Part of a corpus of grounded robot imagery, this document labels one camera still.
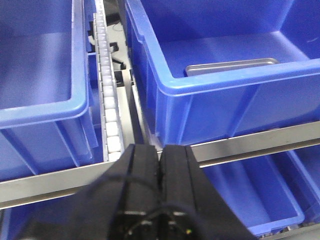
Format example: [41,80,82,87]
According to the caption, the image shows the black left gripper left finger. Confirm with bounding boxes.
[19,144,159,240]

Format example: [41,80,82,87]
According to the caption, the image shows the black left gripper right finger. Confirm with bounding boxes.
[159,145,256,240]

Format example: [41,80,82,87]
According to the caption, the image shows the small silver metal tray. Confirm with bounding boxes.
[185,58,280,77]

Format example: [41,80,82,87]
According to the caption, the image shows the left white roller track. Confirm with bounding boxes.
[93,0,123,162]

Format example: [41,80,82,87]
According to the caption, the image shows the blue lower shelf bin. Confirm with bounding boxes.
[203,145,320,237]

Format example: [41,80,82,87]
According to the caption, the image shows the blue plastic bin right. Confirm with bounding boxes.
[125,0,320,146]

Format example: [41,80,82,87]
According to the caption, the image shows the blue plastic bin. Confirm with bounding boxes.
[125,0,320,146]
[0,0,99,181]

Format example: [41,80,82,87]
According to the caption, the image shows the blue plastic bin left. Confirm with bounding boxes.
[0,0,99,181]

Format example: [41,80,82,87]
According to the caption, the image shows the steel front rack rail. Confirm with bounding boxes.
[0,121,320,209]

